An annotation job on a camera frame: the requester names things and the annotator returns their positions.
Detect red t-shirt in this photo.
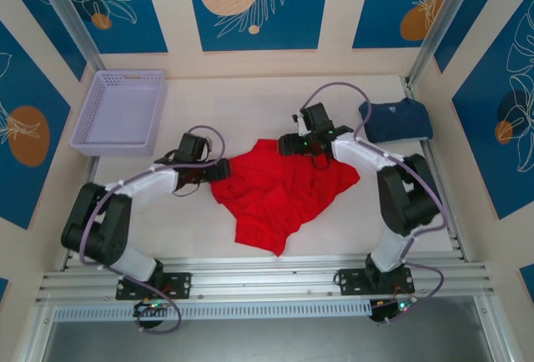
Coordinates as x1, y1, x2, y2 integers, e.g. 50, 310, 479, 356
209, 138, 361, 259

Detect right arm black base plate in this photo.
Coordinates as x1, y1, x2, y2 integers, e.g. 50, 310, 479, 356
336, 269, 416, 296

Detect folded navy t-shirt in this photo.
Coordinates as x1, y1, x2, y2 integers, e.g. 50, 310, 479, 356
358, 98, 434, 145

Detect blue poster orange fern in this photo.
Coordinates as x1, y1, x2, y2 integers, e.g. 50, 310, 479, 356
352, 0, 472, 49

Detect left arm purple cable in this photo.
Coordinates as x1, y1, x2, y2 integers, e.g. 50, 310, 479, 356
78, 124, 229, 334

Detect grey metal shelf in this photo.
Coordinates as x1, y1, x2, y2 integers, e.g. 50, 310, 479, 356
39, 297, 500, 362

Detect slotted grey cable duct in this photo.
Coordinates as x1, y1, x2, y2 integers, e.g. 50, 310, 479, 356
53, 299, 373, 322

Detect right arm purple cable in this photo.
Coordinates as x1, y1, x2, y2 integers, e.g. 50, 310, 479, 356
300, 82, 446, 325

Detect blue poster beige circle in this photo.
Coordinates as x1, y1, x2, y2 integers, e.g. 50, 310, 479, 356
184, 0, 333, 51

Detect blue floral wall poster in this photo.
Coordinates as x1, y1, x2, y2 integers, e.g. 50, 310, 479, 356
452, 1, 534, 221
433, 0, 534, 74
0, 0, 88, 83
0, 19, 72, 230

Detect aluminium corner post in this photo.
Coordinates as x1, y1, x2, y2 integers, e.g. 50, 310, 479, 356
405, 0, 481, 88
31, 0, 105, 73

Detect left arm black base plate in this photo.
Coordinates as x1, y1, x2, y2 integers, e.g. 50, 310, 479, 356
115, 272, 193, 300

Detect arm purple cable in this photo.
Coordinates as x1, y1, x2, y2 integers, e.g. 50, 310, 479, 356
78, 124, 229, 334
300, 82, 446, 325

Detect lavender plastic basket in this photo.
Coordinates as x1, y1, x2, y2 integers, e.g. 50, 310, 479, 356
68, 69, 168, 158

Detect blue poster white lily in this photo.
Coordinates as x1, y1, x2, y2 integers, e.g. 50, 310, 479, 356
39, 0, 169, 54

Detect aluminium mounting rail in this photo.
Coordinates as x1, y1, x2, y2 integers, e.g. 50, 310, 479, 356
35, 255, 497, 305

